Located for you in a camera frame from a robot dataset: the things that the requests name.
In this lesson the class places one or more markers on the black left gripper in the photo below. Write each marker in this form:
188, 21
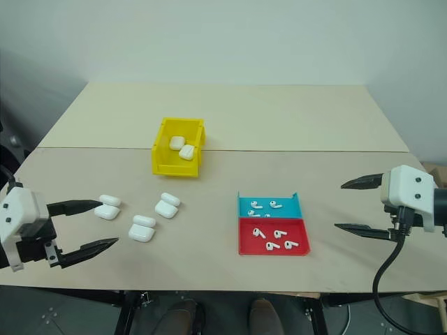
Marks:
35, 240

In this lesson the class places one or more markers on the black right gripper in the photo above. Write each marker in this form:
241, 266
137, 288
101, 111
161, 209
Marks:
401, 218

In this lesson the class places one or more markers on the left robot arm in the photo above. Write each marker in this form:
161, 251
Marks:
3, 256

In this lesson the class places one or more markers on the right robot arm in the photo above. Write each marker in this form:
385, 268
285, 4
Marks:
440, 209

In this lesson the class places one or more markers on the yellow plastic bin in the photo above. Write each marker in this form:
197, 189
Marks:
162, 158

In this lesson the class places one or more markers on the red plastic tray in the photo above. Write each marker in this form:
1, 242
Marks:
300, 232

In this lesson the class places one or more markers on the blue plastic tray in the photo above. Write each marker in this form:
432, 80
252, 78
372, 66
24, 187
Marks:
290, 209

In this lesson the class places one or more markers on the dark equipment with grey knob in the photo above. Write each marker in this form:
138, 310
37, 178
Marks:
10, 150

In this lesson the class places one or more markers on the light wooden piece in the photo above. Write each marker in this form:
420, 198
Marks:
424, 301

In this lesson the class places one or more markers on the brown rounded shape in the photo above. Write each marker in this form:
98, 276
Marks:
263, 317
183, 319

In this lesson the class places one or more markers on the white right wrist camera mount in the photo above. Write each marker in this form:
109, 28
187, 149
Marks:
408, 190

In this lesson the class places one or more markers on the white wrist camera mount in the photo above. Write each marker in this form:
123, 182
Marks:
21, 209
408, 190

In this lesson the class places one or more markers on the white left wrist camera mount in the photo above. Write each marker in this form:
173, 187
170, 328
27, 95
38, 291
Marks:
21, 209

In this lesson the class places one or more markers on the dark grey metal base plate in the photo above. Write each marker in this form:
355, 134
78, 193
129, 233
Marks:
52, 315

